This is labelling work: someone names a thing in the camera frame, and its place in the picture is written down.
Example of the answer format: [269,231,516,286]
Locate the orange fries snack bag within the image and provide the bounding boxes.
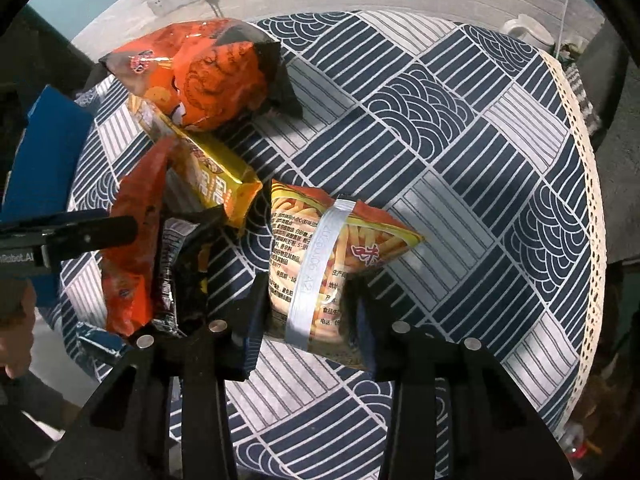
[264,179,426,371]

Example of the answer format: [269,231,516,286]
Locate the white electric kettle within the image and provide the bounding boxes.
[502,14,556,48]

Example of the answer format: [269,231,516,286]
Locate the black snack packet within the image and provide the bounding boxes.
[150,207,226,338]

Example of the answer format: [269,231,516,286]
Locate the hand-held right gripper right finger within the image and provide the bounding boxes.
[349,280,576,480]

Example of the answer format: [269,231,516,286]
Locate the orange chips bag black ends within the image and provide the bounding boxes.
[97,17,303,133]

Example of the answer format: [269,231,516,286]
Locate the black panel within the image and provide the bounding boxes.
[0,5,108,106]

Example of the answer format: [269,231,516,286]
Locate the long yellow wafer pack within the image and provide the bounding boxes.
[127,95,264,231]

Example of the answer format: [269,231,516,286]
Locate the person's left hand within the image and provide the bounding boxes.
[0,280,37,378]

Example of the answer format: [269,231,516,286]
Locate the blue white patterned tablecloth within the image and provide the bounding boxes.
[57,10,608,480]

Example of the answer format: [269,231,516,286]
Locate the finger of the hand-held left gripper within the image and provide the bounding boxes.
[0,215,138,266]

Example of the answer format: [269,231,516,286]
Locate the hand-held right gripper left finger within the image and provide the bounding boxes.
[57,271,272,480]

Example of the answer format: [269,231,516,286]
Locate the thin white cable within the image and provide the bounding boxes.
[562,0,573,56]

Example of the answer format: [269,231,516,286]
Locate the red translucent snack packet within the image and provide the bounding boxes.
[100,135,181,338]

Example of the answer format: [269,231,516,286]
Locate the cardboard box with blue edges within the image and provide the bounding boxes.
[0,85,96,311]

